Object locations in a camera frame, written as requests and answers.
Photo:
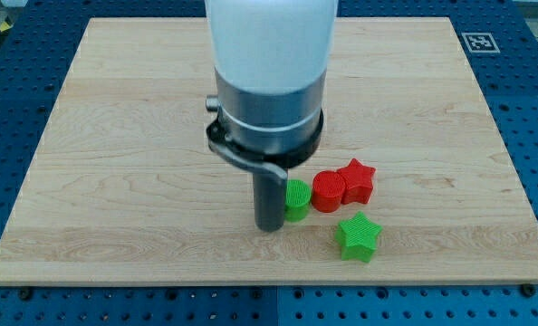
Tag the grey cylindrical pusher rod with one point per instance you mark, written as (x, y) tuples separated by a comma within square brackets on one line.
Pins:
[(269, 200)]

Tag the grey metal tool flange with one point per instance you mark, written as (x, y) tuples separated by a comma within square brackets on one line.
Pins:
[(267, 133)]

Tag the green cylinder block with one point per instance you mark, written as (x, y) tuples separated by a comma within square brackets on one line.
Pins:
[(298, 198)]

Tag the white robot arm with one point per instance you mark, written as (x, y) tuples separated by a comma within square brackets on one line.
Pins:
[(270, 61)]

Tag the red cylinder block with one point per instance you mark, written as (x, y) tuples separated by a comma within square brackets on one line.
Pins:
[(328, 188)]

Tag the red star block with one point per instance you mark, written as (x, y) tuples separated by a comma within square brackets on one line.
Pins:
[(358, 182)]

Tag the green star block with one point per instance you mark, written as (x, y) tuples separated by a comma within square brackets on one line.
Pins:
[(357, 238)]

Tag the light wooden board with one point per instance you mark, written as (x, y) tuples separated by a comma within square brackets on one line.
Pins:
[(123, 190)]

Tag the black white fiducial tag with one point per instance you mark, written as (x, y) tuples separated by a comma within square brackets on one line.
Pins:
[(480, 42)]

